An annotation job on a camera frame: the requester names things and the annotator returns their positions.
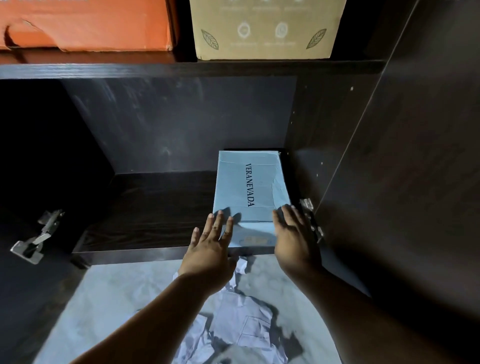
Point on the person's left hand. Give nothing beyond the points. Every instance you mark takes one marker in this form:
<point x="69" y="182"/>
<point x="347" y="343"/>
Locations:
<point x="208" y="262"/>

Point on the person's right hand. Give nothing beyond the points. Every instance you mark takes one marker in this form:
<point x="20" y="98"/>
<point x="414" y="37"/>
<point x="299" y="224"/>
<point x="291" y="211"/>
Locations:
<point x="296" y="247"/>

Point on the white paper pile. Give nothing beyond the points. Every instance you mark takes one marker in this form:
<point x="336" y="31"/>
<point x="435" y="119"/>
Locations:
<point x="240" y="318"/>

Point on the light blue Veranevada box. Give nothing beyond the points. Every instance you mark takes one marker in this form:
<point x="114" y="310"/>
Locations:
<point x="232" y="187"/>

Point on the dark wooden cabinet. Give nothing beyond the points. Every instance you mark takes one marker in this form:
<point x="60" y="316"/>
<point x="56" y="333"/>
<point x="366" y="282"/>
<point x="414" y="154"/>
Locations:
<point x="168" y="123"/>

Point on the tan cardboard shoebox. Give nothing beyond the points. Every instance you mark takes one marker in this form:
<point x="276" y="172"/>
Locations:
<point x="225" y="18"/>

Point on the orange shoe box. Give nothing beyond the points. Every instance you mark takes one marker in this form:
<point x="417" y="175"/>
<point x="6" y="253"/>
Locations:
<point x="93" y="26"/>

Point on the person's right forearm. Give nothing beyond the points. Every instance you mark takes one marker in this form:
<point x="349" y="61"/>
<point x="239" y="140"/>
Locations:
<point x="356" y="318"/>

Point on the person's left forearm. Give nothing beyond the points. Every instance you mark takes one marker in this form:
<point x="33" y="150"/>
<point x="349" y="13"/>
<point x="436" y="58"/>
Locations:
<point x="150" y="330"/>

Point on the silver cabinet hinge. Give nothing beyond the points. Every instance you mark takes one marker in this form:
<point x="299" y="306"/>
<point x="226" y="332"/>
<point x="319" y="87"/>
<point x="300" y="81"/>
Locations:
<point x="28" y="249"/>
<point x="308" y="206"/>

